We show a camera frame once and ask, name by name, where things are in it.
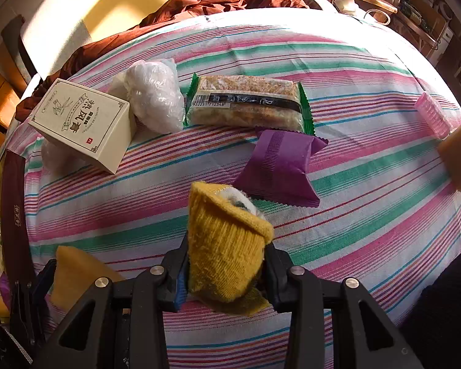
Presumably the cream printed box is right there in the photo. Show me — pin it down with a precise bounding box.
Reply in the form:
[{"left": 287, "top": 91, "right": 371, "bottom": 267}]
[{"left": 28, "top": 78, "right": 137, "bottom": 175}]

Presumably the white yellow blue sofa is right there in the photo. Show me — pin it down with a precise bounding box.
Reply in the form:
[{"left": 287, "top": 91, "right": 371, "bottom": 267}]
[{"left": 0, "top": 0, "right": 262, "bottom": 85}]

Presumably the yellow plush toy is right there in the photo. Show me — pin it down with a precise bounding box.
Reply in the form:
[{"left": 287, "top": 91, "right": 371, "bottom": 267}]
[{"left": 187, "top": 181, "right": 274, "bottom": 318}]

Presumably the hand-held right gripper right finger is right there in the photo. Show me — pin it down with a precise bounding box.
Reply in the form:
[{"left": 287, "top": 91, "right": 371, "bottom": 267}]
[{"left": 263, "top": 240, "right": 423, "bottom": 369}]

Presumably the tan sponge block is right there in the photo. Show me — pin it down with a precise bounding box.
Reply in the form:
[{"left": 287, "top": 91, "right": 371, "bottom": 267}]
[{"left": 436, "top": 124, "right": 461, "bottom": 193}]

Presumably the brown duvet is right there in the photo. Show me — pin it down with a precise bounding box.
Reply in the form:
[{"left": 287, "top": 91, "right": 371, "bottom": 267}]
[{"left": 15, "top": 0, "right": 312, "bottom": 121}]

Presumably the white plastic object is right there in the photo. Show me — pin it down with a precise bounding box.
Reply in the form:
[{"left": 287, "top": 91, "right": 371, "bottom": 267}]
[{"left": 334, "top": 0, "right": 360, "bottom": 16}]

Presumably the cluttered wooden desk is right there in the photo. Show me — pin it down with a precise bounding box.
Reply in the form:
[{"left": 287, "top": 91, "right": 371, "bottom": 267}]
[{"left": 392, "top": 0, "right": 461, "bottom": 97}]

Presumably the striped blanket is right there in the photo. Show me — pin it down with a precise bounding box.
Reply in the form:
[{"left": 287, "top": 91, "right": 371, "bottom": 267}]
[{"left": 0, "top": 8, "right": 461, "bottom": 369}]

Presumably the purple snack packet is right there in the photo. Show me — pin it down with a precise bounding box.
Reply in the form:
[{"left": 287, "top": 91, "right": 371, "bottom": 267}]
[{"left": 232, "top": 126, "right": 328, "bottom": 208}]

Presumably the green-edged snack packet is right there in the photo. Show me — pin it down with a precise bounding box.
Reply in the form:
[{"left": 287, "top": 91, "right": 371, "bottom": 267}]
[{"left": 182, "top": 73, "right": 316, "bottom": 136}]

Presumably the person's dark clothing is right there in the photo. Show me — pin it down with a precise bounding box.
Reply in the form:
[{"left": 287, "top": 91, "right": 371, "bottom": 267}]
[{"left": 401, "top": 250, "right": 461, "bottom": 369}]

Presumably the large white plastic-wrapped bundle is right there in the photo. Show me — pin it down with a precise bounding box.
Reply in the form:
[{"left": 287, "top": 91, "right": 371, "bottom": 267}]
[{"left": 108, "top": 58, "right": 185, "bottom": 134}]

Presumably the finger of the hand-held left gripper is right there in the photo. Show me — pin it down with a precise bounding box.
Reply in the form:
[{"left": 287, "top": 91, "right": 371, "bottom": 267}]
[{"left": 10, "top": 259, "right": 58, "bottom": 350}]

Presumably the pink hair roller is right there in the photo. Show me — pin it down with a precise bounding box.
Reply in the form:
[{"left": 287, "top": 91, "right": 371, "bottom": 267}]
[{"left": 414, "top": 92, "right": 452, "bottom": 140}]

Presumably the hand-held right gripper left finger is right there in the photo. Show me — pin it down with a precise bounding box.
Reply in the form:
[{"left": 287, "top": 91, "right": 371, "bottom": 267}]
[{"left": 33, "top": 234, "right": 191, "bottom": 369}]

